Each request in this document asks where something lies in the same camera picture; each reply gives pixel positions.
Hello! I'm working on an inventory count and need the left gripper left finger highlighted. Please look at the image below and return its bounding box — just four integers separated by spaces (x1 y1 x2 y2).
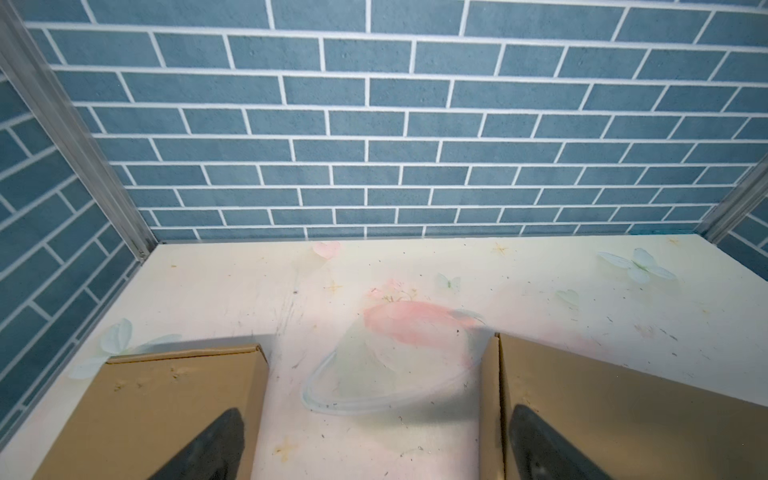
150 408 245 480

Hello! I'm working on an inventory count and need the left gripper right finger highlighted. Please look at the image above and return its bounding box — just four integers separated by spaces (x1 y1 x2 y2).
508 404 610 480

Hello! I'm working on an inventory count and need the brown cardboard box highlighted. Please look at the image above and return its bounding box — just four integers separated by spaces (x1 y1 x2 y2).
35 343 269 479
479 334 767 479

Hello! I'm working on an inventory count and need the right aluminium corner post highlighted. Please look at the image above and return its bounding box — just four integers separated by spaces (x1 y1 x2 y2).
695 156 767 245

